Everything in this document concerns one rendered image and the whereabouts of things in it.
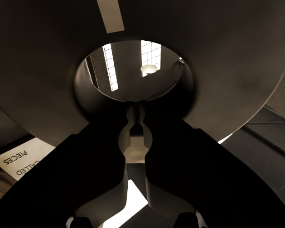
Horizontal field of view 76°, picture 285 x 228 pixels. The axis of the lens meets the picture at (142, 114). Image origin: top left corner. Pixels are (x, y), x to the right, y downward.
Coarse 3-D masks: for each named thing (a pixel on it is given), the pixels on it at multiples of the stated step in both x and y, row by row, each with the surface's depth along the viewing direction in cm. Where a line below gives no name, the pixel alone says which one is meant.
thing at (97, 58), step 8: (88, 56) 342; (96, 56) 318; (104, 56) 328; (88, 64) 351; (96, 64) 327; (104, 64) 338; (96, 72) 337; (104, 72) 348; (96, 80) 383; (104, 80) 358; (104, 88) 369; (112, 96) 396
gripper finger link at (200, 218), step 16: (208, 144) 8; (224, 160) 7; (240, 160) 7; (224, 176) 6; (240, 176) 6; (256, 176) 6; (240, 192) 6; (256, 192) 6; (272, 192) 6; (208, 208) 6; (224, 208) 5; (240, 208) 5; (256, 208) 5; (272, 208) 5; (208, 224) 5; (224, 224) 5; (240, 224) 5; (256, 224) 5; (272, 224) 5
